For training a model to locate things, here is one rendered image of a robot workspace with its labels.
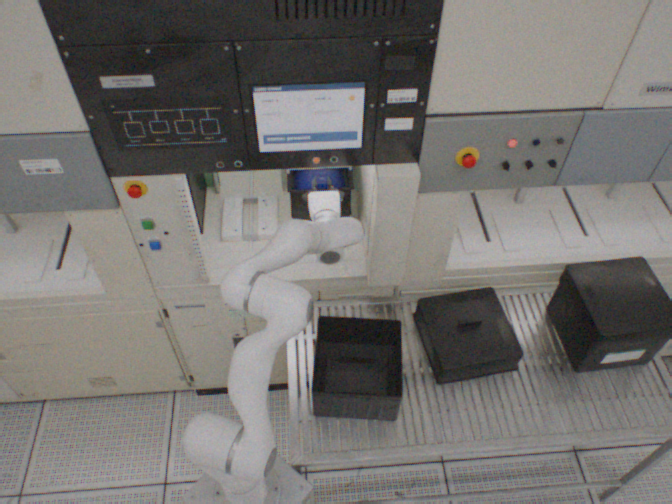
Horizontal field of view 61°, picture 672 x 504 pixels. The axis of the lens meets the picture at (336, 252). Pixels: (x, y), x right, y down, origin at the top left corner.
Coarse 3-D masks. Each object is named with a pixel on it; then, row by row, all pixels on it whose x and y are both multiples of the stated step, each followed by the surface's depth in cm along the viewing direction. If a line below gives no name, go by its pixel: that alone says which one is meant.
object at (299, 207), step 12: (312, 168) 202; (348, 168) 205; (288, 180) 201; (348, 180) 203; (288, 192) 198; (300, 192) 198; (348, 192) 200; (300, 204) 203; (348, 204) 205; (300, 216) 208; (348, 216) 210
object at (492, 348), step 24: (480, 288) 204; (432, 312) 197; (456, 312) 197; (480, 312) 197; (504, 312) 197; (432, 336) 191; (456, 336) 191; (480, 336) 191; (504, 336) 191; (432, 360) 193; (456, 360) 185; (480, 360) 185; (504, 360) 187
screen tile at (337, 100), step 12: (312, 96) 145; (324, 96) 145; (336, 96) 145; (312, 108) 148; (324, 108) 148; (348, 108) 148; (312, 120) 150; (324, 120) 151; (336, 120) 151; (348, 120) 151
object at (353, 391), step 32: (320, 320) 189; (352, 320) 188; (384, 320) 187; (320, 352) 197; (352, 352) 197; (384, 352) 197; (320, 384) 189; (352, 384) 190; (384, 384) 190; (320, 416) 183; (352, 416) 182; (384, 416) 180
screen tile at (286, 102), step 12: (264, 96) 143; (276, 96) 144; (288, 96) 144; (264, 108) 146; (276, 108) 147; (288, 108) 147; (300, 108) 147; (264, 120) 149; (276, 120) 150; (288, 120) 150; (300, 120) 150
